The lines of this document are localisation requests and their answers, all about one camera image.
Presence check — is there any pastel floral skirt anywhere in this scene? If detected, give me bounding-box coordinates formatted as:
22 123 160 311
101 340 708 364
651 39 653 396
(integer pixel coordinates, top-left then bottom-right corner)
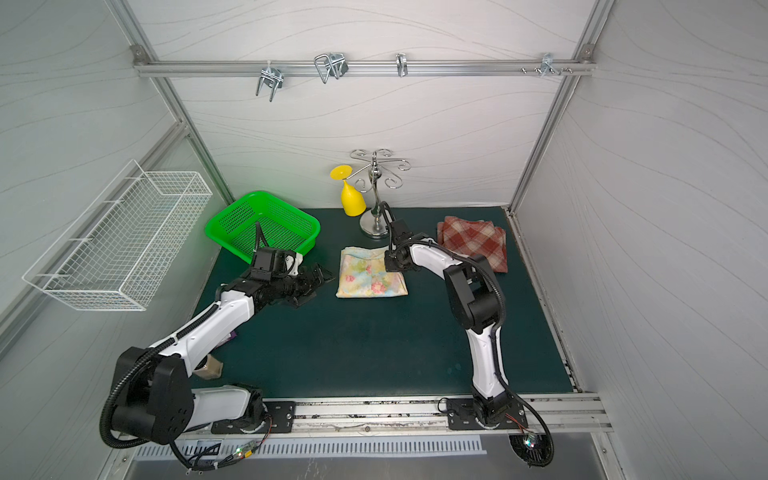
336 247 408 299

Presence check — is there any red plaid skirt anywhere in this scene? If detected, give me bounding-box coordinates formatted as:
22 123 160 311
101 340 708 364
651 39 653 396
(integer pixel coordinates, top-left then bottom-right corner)
436 216 508 273

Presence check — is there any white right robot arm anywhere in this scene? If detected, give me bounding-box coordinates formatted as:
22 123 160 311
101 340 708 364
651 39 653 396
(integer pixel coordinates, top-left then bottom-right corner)
385 237 516 427

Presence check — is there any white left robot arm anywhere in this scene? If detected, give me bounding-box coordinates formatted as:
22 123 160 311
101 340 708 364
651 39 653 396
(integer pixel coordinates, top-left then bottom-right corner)
99 264 334 449

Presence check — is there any chrome cup holder stand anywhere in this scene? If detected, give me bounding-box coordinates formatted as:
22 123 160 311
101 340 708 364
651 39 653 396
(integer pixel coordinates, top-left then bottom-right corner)
348 148 411 240

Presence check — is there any green plastic basket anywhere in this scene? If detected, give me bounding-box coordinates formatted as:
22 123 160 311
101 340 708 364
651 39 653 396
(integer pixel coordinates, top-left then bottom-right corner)
205 190 322 265

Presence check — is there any yellow plastic goblet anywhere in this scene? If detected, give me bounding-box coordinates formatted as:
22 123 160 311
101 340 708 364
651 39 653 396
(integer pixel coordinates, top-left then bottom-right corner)
330 165 366 217

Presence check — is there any brown capped bottle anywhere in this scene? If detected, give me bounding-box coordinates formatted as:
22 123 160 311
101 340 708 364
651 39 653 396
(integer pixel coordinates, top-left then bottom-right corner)
193 354 223 380

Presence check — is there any white vent strip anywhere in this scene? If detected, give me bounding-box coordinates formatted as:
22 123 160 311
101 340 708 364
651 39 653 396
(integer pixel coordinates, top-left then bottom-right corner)
134 435 487 461

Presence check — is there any metal hook clamp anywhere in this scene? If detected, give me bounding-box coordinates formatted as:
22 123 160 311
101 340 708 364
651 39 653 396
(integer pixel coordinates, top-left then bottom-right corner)
395 53 408 78

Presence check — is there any metal u-bolt clamp middle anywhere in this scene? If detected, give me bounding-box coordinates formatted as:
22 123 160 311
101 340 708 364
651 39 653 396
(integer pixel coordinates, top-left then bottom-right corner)
313 52 349 84

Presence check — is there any metal u-bolt clamp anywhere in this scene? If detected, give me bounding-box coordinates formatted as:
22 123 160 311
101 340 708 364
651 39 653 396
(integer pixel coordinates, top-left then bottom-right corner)
313 52 349 84
255 65 284 102

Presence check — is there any metal u-bolt clamp left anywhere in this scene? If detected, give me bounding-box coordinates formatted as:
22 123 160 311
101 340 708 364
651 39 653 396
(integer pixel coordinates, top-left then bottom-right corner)
255 65 284 102

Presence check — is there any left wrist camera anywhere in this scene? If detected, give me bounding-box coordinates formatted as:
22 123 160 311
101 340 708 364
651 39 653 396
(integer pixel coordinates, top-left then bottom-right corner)
249 247 303 281

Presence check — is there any white wire basket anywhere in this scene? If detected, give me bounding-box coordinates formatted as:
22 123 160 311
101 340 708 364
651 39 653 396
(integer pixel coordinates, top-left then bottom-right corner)
22 160 212 312

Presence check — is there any metal bracket right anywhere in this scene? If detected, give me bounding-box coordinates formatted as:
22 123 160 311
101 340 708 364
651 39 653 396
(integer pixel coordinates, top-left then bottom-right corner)
520 53 573 77

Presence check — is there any aluminium crossbar rail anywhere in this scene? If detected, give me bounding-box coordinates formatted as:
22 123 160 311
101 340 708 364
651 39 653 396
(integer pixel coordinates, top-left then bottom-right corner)
134 57 597 78

